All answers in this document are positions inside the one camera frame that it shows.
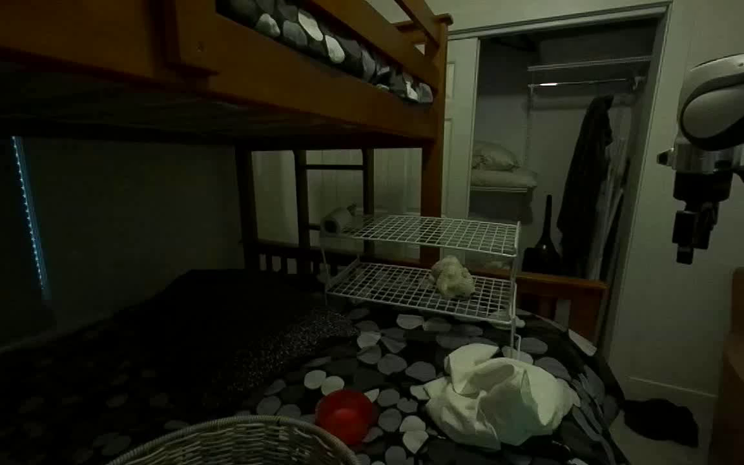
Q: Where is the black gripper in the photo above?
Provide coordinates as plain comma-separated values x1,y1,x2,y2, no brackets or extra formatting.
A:
668,173,726,267

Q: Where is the white teddy bear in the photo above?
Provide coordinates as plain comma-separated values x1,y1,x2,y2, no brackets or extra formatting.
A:
425,253,481,302

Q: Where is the dark hanging jacket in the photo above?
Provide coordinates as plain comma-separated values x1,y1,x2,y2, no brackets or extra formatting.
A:
556,93,618,280

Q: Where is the black hand brush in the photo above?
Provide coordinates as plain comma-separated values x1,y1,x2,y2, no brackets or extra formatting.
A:
522,191,569,276

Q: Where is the dark cloth on floor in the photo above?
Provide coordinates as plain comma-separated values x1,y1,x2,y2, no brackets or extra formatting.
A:
620,396,703,449

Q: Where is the folded pale bedding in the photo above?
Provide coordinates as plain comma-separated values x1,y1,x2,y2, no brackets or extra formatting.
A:
467,165,540,196

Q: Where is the white closet shelf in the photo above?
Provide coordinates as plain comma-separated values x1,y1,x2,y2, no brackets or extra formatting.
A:
525,55,655,98

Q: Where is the white pillow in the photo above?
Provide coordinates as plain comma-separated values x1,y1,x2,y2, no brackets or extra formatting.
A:
471,141,522,173

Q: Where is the crumpled white cloth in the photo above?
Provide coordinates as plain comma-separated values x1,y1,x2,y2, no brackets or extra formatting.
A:
421,341,580,452

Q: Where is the pebble print duvet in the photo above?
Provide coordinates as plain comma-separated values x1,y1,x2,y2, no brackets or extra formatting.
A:
239,296,635,465

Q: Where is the small pale rolled item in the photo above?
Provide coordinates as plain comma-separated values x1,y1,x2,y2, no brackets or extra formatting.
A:
317,203,366,237

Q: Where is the pebble print mattress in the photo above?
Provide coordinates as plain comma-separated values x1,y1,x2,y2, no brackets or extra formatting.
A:
214,0,437,108

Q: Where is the woven wicker basket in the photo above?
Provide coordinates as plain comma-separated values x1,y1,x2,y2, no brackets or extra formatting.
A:
108,414,362,465

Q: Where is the dark speckled blanket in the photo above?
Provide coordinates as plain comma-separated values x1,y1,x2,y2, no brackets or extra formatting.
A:
0,267,359,465

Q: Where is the blue LED light strip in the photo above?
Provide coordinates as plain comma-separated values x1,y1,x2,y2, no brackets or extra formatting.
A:
7,135,53,305

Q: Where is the white wire shelf rack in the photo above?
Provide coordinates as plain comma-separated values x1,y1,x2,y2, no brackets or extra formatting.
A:
317,210,527,330

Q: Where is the wooden bunk bed frame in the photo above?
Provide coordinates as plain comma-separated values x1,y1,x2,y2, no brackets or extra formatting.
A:
0,0,611,347

